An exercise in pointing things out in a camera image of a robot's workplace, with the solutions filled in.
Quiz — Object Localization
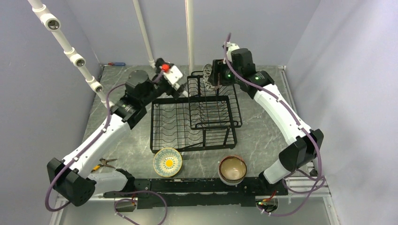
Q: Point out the brown glazed bowl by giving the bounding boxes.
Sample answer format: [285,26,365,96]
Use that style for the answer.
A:
[218,155,247,186]

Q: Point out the red patterned bowl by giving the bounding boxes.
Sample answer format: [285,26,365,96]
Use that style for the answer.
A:
[202,64,215,91]

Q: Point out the yellow handled pliers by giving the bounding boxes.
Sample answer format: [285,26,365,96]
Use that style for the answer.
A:
[91,158,117,173]

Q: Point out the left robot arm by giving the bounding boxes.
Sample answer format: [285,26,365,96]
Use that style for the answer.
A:
[46,66,184,207]

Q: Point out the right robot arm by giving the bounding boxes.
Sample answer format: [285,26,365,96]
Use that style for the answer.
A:
[203,46,324,195]

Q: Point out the aluminium rail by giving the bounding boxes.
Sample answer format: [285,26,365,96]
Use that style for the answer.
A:
[56,178,331,201]

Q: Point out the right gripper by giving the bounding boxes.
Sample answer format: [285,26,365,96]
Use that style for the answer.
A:
[208,59,242,86]

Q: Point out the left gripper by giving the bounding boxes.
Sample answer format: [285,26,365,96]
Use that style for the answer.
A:
[141,58,188,106]

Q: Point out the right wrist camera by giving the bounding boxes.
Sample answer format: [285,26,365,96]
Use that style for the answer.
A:
[223,42,240,64]

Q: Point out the blue yellow patterned bowl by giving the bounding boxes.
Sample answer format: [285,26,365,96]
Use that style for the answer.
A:
[153,148,183,178]

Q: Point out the black wire dish rack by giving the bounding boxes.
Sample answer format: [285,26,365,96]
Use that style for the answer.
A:
[150,71,242,153]

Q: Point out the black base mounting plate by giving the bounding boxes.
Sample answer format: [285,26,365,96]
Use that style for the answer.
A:
[103,177,288,209]

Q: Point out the white PVC pipe frame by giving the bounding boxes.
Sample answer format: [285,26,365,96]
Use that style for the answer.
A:
[27,0,196,115]

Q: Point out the red blue screwdriver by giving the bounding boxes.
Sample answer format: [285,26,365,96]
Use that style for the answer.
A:
[107,62,126,67]

